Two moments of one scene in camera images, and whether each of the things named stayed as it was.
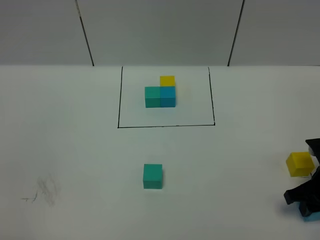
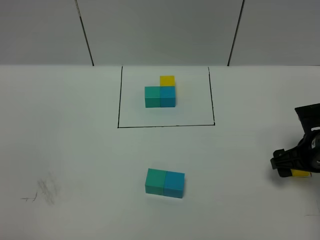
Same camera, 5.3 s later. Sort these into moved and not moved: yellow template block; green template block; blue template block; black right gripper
Moved: black right gripper
Not moved: yellow template block; blue template block; green template block
